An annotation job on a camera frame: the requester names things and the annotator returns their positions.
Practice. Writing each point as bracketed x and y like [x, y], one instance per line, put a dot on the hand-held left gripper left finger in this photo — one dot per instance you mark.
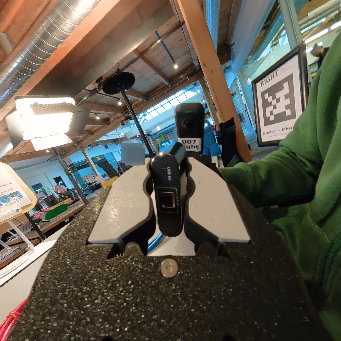
[125, 210]

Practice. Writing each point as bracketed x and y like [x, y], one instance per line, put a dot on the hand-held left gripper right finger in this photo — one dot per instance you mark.
[215, 210]

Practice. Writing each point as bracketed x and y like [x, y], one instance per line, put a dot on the black network switch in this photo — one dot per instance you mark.
[167, 186]

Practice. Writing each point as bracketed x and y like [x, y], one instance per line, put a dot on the person's right forearm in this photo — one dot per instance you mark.
[279, 181]

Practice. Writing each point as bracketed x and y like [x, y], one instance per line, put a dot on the green plastic bin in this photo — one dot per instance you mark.
[56, 211]

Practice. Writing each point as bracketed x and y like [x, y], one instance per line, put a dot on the black floor lamp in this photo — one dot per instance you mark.
[120, 82]

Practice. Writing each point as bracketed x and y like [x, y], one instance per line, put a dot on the framed marker sign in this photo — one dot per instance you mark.
[279, 101]

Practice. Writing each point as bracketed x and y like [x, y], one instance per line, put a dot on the person's green sweatshirt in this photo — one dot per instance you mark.
[319, 253]

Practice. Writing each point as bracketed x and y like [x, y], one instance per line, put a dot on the studio light panel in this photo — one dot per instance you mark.
[45, 117]

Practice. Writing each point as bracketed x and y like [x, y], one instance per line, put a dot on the wooden post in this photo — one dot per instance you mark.
[207, 66]

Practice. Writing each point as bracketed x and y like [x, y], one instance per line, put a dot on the metal ventilation duct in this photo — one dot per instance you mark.
[40, 40]

